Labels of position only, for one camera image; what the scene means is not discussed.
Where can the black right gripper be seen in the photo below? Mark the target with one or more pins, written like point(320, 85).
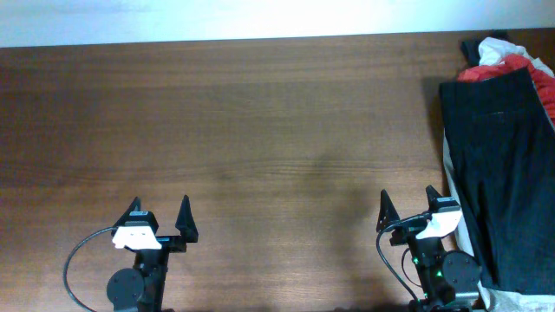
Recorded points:
point(406, 232)

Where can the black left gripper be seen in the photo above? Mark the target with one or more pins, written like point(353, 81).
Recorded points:
point(187, 228)

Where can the dark black shorts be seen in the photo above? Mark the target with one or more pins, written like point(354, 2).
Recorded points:
point(501, 144)

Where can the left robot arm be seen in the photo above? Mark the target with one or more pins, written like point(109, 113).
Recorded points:
point(141, 287)

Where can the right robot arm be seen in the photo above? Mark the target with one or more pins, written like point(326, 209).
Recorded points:
point(448, 279)

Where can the small black garment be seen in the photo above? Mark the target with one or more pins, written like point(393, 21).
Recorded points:
point(470, 47)

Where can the white garment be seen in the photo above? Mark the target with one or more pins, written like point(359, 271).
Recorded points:
point(492, 51)

